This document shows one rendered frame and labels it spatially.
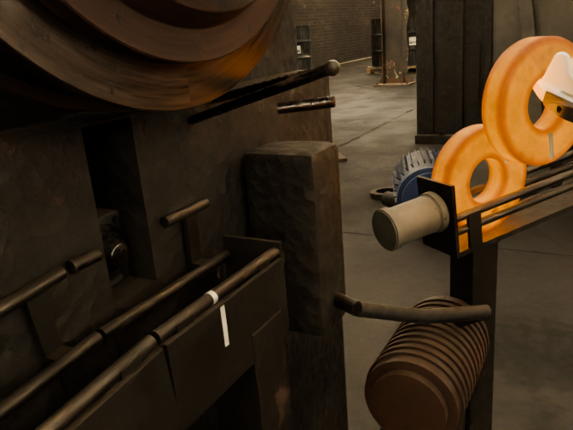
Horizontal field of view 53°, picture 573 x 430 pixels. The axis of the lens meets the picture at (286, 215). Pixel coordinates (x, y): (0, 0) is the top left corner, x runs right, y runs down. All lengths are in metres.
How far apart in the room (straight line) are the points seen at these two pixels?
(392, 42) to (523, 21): 6.35
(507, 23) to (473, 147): 2.35
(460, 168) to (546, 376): 1.00
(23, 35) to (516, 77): 0.54
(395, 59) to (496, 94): 8.65
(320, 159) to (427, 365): 0.29
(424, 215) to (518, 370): 1.01
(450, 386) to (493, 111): 0.34
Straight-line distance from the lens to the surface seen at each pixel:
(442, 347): 0.79
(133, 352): 0.46
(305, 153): 0.66
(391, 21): 9.37
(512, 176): 0.91
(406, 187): 2.53
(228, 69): 0.52
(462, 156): 0.83
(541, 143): 0.78
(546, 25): 3.11
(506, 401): 1.62
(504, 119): 0.73
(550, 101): 0.74
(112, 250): 0.58
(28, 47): 0.38
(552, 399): 1.66
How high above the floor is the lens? 0.93
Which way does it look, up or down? 18 degrees down
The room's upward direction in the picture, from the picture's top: 5 degrees counter-clockwise
